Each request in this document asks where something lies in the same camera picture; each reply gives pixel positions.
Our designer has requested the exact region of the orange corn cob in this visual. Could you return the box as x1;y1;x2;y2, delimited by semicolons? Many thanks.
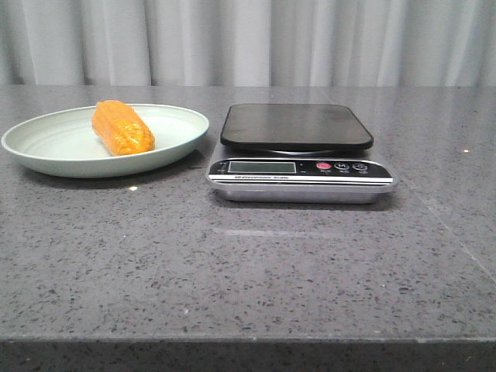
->
91;100;155;156

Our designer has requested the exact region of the pale green plate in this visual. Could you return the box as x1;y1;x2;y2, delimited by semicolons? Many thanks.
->
2;104;209;178

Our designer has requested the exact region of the white pleated curtain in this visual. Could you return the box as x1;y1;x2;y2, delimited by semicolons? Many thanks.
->
1;1;495;87

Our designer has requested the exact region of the silver black kitchen scale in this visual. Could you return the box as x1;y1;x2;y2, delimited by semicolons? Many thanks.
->
206;103;398;204

